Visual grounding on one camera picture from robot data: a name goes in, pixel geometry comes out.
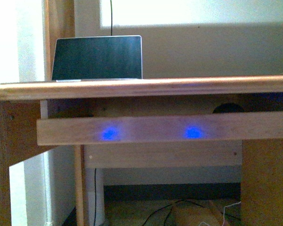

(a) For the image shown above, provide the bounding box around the white floor cable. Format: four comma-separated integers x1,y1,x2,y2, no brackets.
198,201,241,226

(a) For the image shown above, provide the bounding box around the wooden desk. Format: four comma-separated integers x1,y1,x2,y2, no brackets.
0,75,283,226

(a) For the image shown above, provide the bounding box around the black floor cable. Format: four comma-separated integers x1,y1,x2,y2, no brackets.
143,199,208,226

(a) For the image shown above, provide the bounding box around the grey open laptop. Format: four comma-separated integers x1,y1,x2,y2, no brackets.
51,35,143,82

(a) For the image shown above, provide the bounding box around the wooden keyboard tray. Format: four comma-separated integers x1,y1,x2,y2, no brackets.
37,112,283,145

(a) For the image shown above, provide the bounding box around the black hanging wall cable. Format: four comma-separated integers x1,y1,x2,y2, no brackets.
109,0,113,37

